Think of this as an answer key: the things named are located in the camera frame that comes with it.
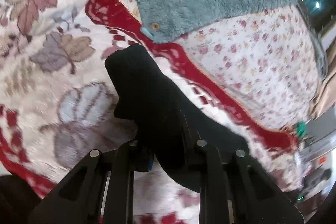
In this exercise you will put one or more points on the black pants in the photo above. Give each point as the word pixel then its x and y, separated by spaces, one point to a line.
pixel 181 136

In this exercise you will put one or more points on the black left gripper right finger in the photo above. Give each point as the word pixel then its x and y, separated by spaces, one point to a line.
pixel 234 188

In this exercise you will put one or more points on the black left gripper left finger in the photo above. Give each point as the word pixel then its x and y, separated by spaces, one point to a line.
pixel 99 189

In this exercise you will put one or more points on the beige curtain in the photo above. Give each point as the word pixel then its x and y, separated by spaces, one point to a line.
pixel 326 95

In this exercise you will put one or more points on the white rose print quilt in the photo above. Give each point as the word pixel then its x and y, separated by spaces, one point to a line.
pixel 265 61

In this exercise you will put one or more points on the red white floral blanket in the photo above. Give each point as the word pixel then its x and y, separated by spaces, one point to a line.
pixel 57 99

